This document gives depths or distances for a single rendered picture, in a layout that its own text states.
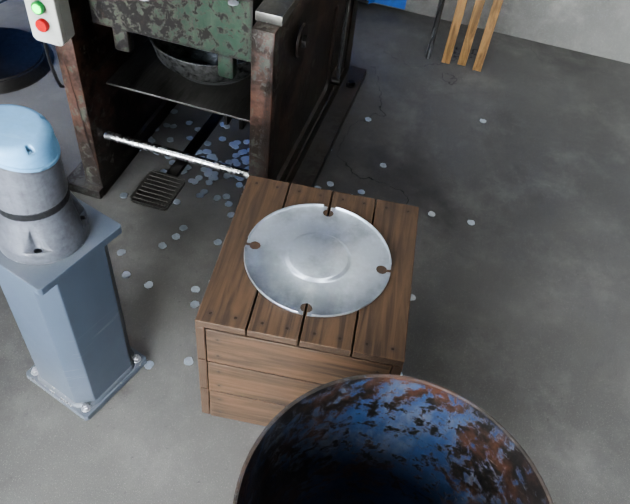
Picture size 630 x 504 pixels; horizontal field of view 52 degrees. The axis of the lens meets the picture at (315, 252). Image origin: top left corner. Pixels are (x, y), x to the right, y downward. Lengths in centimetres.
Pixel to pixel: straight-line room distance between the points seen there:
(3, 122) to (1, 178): 8
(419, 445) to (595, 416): 64
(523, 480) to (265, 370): 51
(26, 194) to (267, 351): 48
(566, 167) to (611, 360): 74
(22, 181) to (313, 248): 54
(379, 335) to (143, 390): 59
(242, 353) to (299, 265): 20
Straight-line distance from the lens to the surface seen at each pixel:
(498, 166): 216
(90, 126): 177
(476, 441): 104
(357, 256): 128
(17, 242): 114
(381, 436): 112
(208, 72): 167
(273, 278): 122
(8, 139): 104
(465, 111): 236
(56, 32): 157
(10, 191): 107
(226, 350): 122
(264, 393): 132
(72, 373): 139
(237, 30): 147
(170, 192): 166
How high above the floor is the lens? 130
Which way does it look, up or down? 48 degrees down
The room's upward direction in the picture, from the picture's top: 8 degrees clockwise
